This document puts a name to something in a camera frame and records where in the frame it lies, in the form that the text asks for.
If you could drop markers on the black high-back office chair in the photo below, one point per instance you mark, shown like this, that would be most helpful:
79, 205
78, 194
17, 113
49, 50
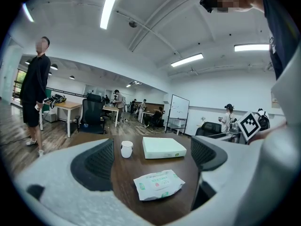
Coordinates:
92, 114

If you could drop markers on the person's dark clothing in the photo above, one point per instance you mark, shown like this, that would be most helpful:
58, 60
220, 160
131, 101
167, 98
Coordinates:
282, 20

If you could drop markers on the brown wall board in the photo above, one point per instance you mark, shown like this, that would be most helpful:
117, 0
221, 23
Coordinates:
275, 100

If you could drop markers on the white mug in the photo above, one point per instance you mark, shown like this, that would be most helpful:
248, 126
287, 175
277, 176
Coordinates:
127, 149

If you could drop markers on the white drawer cabinet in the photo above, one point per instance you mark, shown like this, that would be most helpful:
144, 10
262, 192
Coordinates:
49, 116

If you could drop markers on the person's right forearm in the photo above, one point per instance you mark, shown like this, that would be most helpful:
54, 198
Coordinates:
270, 132

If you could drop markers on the white phone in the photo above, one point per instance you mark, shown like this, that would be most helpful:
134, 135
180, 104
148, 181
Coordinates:
37, 107

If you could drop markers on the black harness gear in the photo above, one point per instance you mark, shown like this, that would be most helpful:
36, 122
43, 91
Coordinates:
55, 99

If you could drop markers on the window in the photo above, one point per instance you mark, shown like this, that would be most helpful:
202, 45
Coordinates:
19, 83

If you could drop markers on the pale green flat box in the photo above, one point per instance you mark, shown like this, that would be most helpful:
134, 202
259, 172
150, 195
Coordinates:
162, 147

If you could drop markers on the glass partition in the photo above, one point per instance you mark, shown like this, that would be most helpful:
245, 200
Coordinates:
96, 91

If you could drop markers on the long ceiling tube light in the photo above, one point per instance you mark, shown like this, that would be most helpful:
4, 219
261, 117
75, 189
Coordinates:
251, 47
109, 7
28, 12
187, 60

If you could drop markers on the dark green panel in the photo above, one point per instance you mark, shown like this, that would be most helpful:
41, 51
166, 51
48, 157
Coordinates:
48, 93

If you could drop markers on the black metal railing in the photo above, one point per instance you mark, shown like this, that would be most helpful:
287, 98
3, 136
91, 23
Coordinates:
68, 92

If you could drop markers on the wooden desk with white legs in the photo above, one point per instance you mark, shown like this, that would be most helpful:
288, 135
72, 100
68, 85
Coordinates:
111, 108
68, 105

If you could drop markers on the round ceiling sensor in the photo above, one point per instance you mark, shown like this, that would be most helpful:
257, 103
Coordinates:
132, 24

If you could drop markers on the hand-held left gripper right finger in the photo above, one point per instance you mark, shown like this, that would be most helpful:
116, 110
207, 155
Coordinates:
230, 185

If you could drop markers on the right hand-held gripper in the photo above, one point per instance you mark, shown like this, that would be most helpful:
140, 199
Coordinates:
249, 126

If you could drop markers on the black head-worn camera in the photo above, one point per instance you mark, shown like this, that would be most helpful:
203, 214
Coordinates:
206, 3

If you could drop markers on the whiteboard on black stand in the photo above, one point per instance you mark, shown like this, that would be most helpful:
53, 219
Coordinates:
179, 107

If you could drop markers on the black mesh office chair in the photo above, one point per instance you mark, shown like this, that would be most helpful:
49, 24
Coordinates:
209, 129

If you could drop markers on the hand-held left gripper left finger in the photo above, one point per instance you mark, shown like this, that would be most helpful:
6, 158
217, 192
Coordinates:
70, 208

